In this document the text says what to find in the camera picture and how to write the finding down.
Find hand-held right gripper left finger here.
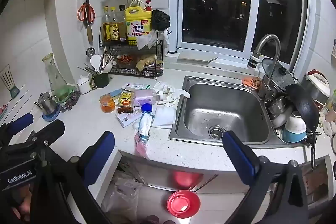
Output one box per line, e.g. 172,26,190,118
33,131,116,224

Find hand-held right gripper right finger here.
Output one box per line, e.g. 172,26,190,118
223,131,309,224

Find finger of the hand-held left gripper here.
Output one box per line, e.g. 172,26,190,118
5,113,34,136
25,120,66,147

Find orange sauce plastic bag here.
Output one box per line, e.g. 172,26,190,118
99,94,116,113

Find blue-capped bottle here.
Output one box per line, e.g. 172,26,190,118
136,104,154,143

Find yellow packet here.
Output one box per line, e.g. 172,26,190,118
116,92,133,106

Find red plastic basin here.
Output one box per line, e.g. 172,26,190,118
167,189,201,219

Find white and green carton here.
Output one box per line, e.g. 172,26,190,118
122,82,151,92

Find white paper towel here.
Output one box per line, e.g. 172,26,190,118
153,81,191,107

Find person's left hand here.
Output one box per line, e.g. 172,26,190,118
10,183,33,223

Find blue saucer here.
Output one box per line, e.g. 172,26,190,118
42,105,62,122

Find steel teapot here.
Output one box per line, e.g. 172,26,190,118
34,92,59,115

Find purple mesh scrubber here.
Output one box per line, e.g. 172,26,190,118
60,90,81,111

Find pink plastic bag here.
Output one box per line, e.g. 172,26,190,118
134,133,150,160

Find white paper box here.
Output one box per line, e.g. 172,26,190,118
115,110,143,128

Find white plastic bag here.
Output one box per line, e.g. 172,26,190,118
136,30,172,50
101,172,143,224

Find brown sauce packet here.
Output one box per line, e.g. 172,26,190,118
116,106,134,115

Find glass carafe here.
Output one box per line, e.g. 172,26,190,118
42,53,71,104

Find stainless steel sink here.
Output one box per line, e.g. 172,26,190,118
169,76,279,148

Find white lidded jar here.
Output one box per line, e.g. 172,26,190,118
77,74,92,94

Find white and blue bowl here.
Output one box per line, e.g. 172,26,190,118
283,111,307,143

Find green mug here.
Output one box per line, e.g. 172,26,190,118
89,73,110,89

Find pink clear plastic bottle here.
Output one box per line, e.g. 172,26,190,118
131,89,164,107

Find flat white napkin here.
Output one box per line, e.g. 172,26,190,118
151,106,177,129

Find orange scrub sponge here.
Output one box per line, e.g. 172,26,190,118
241,76,263,89

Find cardboard box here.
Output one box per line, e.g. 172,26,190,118
299,158,331,205

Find black wok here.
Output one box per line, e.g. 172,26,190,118
285,84,321,172

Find white spoon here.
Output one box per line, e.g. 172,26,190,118
90,54,102,73

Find bundle of steel chopsticks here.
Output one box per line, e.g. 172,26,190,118
77,47,117,76

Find bowl of red chillies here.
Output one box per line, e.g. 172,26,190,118
115,54,134,68

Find steel faucet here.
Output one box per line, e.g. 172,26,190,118
247,34,281,98

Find yellow cloth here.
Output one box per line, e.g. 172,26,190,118
136,54,156,71

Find white rice cooker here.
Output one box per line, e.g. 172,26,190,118
301,69,331,106

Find pale cutting board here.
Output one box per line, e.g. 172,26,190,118
177,52,218,63

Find yellow-capped oil bottle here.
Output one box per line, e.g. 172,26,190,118
102,6,111,42

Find yellow-label sauce bottle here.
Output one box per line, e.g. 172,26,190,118
109,6,120,42

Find dark sauce bottle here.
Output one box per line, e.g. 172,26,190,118
118,5,128,42

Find yellow detergent bottle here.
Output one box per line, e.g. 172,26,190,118
125,0,153,42

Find white framed window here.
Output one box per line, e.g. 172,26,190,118
168,0,319,69

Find black plastic bag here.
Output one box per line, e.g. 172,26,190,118
152,9,171,31

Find wooden-handled knife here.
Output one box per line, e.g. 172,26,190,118
86,22,94,44

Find black wire rack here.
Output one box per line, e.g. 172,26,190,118
98,26,164,80

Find orange-handled scissors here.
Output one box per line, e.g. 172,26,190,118
77,0,95,28

